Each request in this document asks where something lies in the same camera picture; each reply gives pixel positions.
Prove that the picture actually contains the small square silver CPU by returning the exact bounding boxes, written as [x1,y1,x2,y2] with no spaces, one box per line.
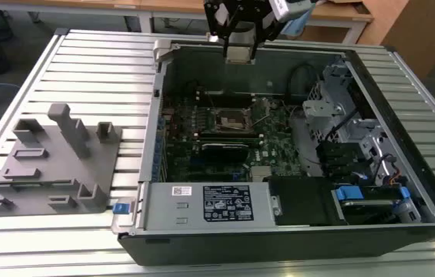
[225,46,255,64]

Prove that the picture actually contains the wooden cabinet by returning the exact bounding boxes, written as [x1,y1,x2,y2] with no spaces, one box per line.
[357,0,435,78]

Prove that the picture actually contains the black plastic fan holder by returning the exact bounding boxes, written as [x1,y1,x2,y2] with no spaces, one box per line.
[316,141,368,178]

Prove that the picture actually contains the black plastic air shroud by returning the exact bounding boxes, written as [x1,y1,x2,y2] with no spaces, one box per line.
[267,175,348,226]

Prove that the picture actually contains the grey plastic parts rack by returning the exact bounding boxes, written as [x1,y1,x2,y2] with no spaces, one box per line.
[0,103,123,218]

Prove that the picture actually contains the green motherboard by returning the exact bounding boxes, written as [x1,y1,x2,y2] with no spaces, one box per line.
[161,95,310,183]

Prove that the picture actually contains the black CPU socket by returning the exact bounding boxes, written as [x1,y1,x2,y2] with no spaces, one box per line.
[210,107,258,135]

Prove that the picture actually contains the black drive cage cable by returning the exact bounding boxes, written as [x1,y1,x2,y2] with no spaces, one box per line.
[324,106,357,144]

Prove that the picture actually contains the black RAM slot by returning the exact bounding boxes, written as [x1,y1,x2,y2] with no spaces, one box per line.
[199,131,259,139]

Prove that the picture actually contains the grey metal drive cage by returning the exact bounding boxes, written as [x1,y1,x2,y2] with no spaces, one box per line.
[301,65,356,145]

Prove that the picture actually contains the blue disk carrier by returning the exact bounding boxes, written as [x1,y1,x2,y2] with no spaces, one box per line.
[334,186,410,226]

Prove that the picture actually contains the silver chipset heatsink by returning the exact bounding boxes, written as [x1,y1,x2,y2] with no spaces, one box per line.
[250,166,273,177]

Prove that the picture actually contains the looped thick black cable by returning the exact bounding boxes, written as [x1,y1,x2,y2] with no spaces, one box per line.
[286,62,318,102]

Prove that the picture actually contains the black open PC case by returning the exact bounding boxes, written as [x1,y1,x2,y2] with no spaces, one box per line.
[110,39,435,268]

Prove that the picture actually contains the silver wrist camera black face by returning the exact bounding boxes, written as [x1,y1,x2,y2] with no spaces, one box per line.
[267,0,291,22]

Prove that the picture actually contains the coloured power wires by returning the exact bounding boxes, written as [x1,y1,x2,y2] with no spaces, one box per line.
[385,173,406,187]

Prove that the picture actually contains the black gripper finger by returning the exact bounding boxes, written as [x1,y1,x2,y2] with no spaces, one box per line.
[218,28,237,63]
[250,27,267,65]

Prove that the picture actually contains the grey power supply unit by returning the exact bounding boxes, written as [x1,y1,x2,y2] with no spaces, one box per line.
[133,181,281,231]

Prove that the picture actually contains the pale blue teach pendant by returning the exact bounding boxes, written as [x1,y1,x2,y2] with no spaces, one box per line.
[278,0,320,38]

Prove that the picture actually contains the grey case release handle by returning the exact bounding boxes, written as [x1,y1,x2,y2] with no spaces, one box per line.
[151,39,174,70]

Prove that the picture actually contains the black graphics card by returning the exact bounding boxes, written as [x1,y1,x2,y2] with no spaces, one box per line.
[199,143,250,165]

